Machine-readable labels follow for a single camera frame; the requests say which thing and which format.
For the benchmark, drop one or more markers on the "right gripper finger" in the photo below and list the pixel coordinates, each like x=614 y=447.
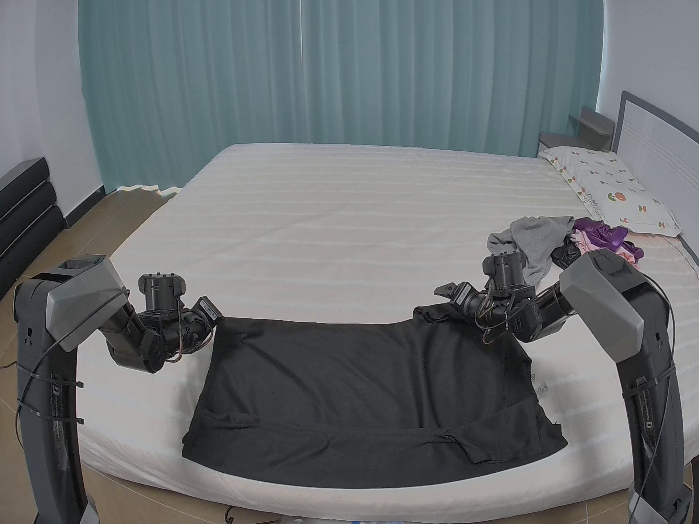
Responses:
x=450 y=292

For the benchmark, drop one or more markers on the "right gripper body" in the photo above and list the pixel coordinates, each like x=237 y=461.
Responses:
x=472 y=306

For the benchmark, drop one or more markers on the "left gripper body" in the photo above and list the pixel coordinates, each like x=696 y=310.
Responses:
x=201 y=325

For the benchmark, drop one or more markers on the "black T-shirt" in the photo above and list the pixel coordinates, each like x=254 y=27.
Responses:
x=355 y=380

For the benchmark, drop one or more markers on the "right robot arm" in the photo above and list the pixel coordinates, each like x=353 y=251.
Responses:
x=600 y=303

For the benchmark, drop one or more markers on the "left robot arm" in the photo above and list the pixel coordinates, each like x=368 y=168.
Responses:
x=82 y=303

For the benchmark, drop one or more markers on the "bed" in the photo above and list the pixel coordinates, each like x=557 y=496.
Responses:
x=355 y=210

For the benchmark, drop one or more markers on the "pile of clothes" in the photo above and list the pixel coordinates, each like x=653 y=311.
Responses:
x=600 y=235

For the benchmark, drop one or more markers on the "grey garment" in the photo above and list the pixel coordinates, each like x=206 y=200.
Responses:
x=540 y=241

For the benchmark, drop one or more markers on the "white printed pillow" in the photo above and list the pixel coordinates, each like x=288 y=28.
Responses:
x=611 y=189

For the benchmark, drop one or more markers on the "black chest of drawers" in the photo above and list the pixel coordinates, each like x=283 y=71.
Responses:
x=27 y=210

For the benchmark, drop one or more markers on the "grey bedside table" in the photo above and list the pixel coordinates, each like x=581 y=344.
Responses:
x=592 y=123

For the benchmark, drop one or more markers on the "blue-green curtain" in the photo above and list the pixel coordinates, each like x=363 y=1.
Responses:
x=437 y=58
x=191 y=74

